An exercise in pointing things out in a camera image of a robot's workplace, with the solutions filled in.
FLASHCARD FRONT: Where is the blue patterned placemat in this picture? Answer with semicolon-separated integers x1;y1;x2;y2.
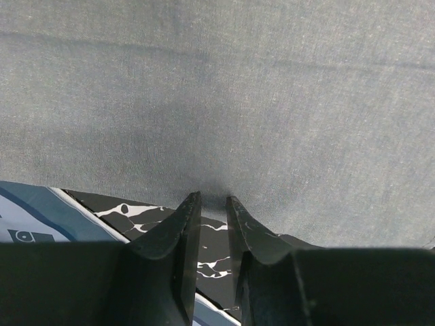
0;180;243;326

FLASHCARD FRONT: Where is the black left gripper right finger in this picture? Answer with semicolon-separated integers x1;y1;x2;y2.
226;196;434;325

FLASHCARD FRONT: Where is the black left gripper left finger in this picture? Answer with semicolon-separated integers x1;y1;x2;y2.
1;192;201;325

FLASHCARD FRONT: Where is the grey button shirt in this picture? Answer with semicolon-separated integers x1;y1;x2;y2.
1;1;434;249

